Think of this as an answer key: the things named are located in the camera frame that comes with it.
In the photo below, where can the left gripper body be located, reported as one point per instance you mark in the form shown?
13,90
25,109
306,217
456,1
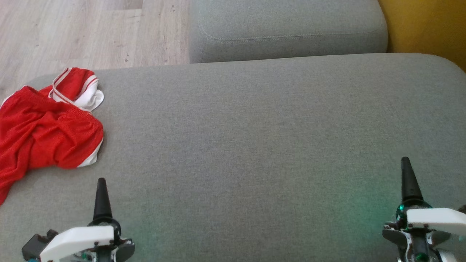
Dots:
80,236

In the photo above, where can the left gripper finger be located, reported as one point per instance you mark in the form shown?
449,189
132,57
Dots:
102,200

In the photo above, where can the yellow sofa back cushion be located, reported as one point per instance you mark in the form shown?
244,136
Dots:
429,29

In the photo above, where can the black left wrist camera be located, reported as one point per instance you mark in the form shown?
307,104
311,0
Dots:
34,245

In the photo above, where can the grey sofa seat cushion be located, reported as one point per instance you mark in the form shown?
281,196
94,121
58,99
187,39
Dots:
291,25

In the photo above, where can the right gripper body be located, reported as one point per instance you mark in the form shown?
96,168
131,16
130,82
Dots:
433,218

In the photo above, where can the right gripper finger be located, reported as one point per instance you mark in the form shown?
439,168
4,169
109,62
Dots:
410,182

